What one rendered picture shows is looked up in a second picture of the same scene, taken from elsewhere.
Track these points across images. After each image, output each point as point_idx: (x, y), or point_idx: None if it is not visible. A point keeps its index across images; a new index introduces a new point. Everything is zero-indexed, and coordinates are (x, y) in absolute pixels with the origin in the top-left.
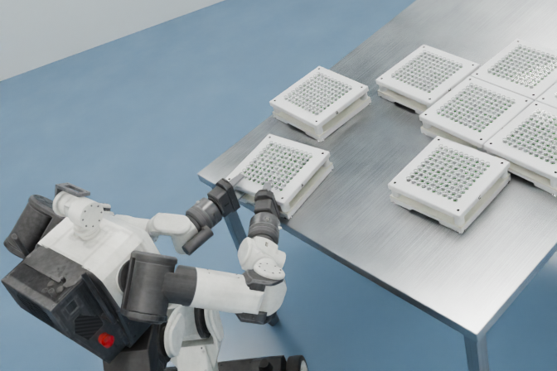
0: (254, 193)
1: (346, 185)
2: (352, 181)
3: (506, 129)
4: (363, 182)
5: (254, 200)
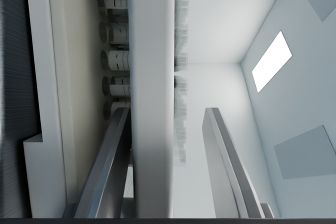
0: (165, 49)
1: (127, 180)
2: (130, 179)
3: None
4: (131, 192)
5: (68, 8)
